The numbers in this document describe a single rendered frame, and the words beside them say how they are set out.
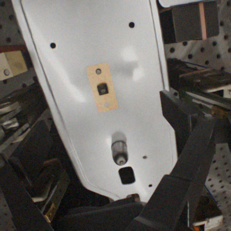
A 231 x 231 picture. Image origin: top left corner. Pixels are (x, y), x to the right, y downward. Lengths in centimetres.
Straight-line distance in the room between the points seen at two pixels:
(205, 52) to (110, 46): 46
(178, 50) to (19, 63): 51
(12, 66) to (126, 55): 17
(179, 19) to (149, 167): 30
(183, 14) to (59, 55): 22
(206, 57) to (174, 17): 38
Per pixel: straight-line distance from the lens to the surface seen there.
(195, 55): 68
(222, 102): 28
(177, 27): 35
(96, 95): 31
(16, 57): 29
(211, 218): 55
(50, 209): 36
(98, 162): 38
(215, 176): 99
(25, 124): 30
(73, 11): 31
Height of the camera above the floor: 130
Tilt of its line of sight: 67 degrees down
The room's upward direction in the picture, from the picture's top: 169 degrees clockwise
